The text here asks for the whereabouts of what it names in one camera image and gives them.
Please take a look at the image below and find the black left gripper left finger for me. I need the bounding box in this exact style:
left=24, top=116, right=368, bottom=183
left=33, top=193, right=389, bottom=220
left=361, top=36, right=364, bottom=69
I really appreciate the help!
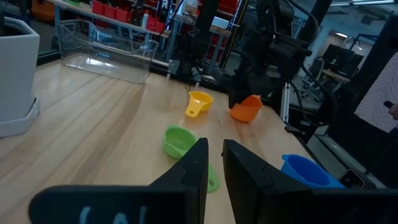
left=29, top=138, right=210, bottom=224

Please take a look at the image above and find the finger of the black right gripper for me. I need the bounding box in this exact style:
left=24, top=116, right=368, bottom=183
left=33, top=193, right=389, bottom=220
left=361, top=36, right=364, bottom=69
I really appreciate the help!
left=228, top=88, right=249, bottom=110

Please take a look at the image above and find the orange crate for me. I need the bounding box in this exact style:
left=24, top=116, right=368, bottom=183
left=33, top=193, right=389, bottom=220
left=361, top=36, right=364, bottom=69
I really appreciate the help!
left=30, top=0, right=57, bottom=22

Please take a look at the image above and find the white hexagonal plant pot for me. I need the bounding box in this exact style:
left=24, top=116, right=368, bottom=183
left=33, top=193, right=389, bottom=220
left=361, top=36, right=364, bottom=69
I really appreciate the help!
left=0, top=17, right=41, bottom=138

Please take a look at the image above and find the orange measuring cup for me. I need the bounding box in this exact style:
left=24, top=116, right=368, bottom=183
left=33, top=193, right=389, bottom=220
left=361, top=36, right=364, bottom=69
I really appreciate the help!
left=229, top=94, right=263, bottom=123

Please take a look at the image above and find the blue measuring cup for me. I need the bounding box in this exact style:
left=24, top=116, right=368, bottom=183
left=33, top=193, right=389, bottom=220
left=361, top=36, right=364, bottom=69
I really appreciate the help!
left=280, top=154, right=346, bottom=190

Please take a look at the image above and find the green measuring cup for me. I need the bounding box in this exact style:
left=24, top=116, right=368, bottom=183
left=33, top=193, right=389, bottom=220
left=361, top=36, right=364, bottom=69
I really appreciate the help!
left=162, top=124, right=221, bottom=194

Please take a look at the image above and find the white chevron cloth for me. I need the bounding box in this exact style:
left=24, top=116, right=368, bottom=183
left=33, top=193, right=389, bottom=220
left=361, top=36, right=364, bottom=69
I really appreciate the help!
left=354, top=51, right=398, bottom=134

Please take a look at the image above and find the clear plastic basket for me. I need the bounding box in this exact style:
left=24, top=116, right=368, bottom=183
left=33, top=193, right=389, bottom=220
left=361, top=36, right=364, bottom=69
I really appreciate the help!
left=55, top=19, right=160, bottom=85

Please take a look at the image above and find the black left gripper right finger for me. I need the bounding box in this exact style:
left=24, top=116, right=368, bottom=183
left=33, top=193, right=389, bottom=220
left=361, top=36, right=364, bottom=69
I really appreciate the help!
left=221, top=139, right=398, bottom=224

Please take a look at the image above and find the yellow measuring cup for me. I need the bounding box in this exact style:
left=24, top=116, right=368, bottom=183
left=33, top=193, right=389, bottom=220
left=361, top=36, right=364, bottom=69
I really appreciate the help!
left=185, top=91, right=215, bottom=118

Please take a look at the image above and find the grey office chair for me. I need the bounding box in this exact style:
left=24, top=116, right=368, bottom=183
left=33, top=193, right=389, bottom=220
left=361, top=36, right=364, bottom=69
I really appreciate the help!
left=301, top=57, right=326, bottom=102

